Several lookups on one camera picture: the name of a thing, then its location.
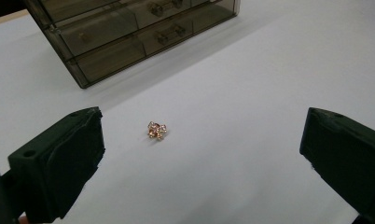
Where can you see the wooden table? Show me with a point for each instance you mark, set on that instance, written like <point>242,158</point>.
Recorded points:
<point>8,18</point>

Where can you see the smoky transparent drawer box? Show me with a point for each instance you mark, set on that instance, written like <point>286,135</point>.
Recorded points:
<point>98,28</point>

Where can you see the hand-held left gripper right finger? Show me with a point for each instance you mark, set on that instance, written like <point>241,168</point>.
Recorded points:
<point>347,155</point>

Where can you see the small pile of gold screws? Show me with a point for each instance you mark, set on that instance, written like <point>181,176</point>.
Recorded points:
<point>156,130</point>

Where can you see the white table sheet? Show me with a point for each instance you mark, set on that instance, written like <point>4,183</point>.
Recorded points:
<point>238,124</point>

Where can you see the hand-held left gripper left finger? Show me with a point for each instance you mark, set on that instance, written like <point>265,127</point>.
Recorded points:
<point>52,161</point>

